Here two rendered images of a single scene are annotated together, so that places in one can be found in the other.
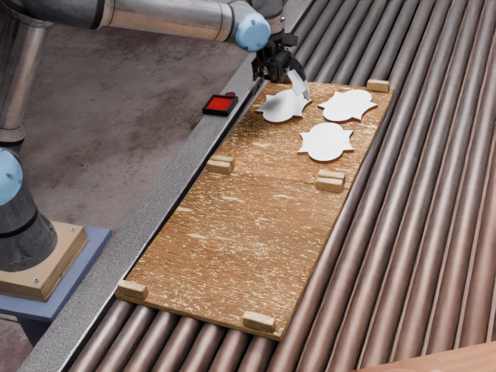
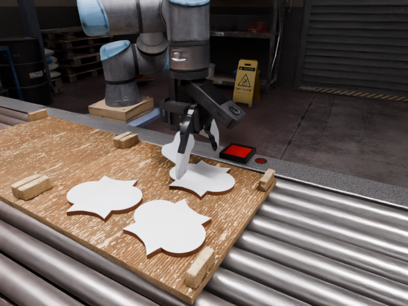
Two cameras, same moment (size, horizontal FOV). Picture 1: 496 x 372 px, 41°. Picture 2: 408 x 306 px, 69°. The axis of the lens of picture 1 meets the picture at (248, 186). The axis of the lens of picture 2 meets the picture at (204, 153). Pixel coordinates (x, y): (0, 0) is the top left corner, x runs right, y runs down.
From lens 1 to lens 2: 1.72 m
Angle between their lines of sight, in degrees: 74
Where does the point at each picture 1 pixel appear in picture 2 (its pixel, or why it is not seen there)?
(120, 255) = (85, 121)
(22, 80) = not seen: hidden behind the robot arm
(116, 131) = not seen: outside the picture
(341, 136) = (99, 206)
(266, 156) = (121, 164)
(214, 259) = (28, 138)
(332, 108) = (167, 208)
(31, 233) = (108, 88)
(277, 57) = (176, 102)
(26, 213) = (107, 75)
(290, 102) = (203, 180)
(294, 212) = (28, 169)
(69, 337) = not seen: hidden behind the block
